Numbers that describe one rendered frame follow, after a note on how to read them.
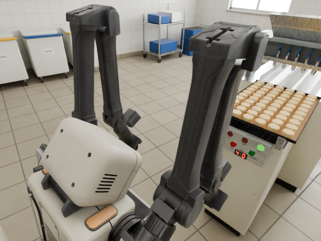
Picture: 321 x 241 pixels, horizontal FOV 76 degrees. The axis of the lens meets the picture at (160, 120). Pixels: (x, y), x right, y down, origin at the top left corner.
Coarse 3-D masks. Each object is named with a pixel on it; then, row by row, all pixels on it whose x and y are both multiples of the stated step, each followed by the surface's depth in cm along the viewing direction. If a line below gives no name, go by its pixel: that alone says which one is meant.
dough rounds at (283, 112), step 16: (240, 96) 122; (256, 96) 124; (272, 96) 124; (288, 96) 124; (304, 96) 130; (240, 112) 106; (256, 112) 107; (272, 112) 107; (288, 112) 108; (304, 112) 110; (272, 128) 95; (288, 128) 96
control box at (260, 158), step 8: (232, 128) 109; (232, 136) 109; (240, 136) 106; (248, 136) 103; (240, 144) 108; (248, 144) 104; (256, 144) 102; (264, 144) 99; (272, 144) 98; (232, 152) 113; (240, 152) 109; (256, 152) 103; (264, 152) 100; (248, 160) 108; (256, 160) 105; (264, 160) 102
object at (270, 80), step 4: (280, 68) 175; (284, 68) 176; (288, 68) 186; (276, 72) 167; (280, 72) 167; (284, 72) 179; (272, 76) 159; (276, 76) 161; (280, 76) 174; (268, 80) 151; (272, 80) 157; (276, 80) 168
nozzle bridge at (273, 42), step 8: (272, 32) 161; (272, 40) 143; (280, 40) 139; (288, 40) 137; (296, 40) 137; (272, 48) 152; (288, 48) 145; (296, 48) 142; (304, 48) 139; (312, 48) 136; (320, 48) 127; (264, 56) 153; (272, 56) 151; (280, 56) 150; (304, 56) 141; (312, 56) 138; (288, 64) 145; (296, 64) 142; (304, 64) 138; (312, 64) 138; (320, 64) 137; (248, 72) 172
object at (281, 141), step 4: (320, 80) 154; (316, 84) 148; (320, 84) 148; (316, 88) 141; (312, 92) 136; (316, 92) 138; (280, 140) 92; (284, 140) 91; (276, 144) 95; (280, 144) 93; (276, 148) 95; (280, 148) 94
